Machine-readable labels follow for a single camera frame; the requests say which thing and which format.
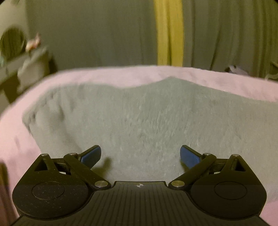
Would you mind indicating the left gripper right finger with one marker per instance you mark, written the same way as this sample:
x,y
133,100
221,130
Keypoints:
x,y
197,164

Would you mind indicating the grey sweatpants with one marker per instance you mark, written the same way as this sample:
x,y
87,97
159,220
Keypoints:
x,y
141,130

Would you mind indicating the pink bed blanket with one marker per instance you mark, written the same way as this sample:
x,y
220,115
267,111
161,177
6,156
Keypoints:
x,y
19,149

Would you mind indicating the small pink figurine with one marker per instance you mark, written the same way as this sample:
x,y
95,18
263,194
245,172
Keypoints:
x,y
33,43

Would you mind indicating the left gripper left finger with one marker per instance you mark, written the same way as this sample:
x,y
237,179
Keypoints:
x,y
81,164

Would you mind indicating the round mirror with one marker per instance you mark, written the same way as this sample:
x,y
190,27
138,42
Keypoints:
x,y
13,42

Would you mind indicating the yellow curtain strip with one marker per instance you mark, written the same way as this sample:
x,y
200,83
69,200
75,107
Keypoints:
x,y
169,32

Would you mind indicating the grey chair cushion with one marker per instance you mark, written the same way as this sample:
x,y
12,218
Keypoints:
x,y
33,69

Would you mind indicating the grey curtain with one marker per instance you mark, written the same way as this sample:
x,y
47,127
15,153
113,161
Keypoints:
x,y
120,33

